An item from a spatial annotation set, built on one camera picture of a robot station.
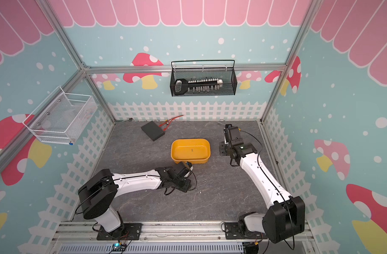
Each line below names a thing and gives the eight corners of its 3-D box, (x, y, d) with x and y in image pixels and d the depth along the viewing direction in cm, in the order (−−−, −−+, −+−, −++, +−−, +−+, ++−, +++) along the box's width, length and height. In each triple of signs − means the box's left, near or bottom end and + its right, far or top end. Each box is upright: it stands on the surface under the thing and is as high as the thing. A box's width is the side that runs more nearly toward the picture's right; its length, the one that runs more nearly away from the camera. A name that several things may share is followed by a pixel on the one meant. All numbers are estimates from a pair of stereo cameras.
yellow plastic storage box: (170, 164, 100) (169, 159, 94) (173, 144, 109) (172, 138, 104) (210, 164, 99) (211, 159, 94) (209, 144, 109) (210, 138, 104)
